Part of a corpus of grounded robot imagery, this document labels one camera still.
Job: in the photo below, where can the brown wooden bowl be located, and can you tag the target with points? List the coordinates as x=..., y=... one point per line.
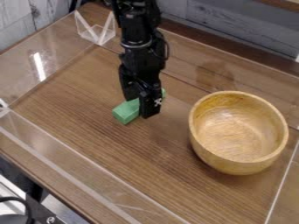
x=237, y=132

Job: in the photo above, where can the black metal bracket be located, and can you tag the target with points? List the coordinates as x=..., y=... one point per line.
x=41, y=214

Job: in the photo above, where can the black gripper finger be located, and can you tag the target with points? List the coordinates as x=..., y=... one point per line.
x=149, y=102
x=128, y=86

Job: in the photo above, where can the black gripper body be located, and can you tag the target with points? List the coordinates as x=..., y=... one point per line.
x=141, y=62

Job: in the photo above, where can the green rectangular block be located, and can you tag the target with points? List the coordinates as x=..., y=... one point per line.
x=125, y=112

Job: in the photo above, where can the clear acrylic tray wall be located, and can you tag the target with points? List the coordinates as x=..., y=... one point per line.
x=133, y=173

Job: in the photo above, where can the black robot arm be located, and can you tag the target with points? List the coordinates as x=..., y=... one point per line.
x=139, y=18

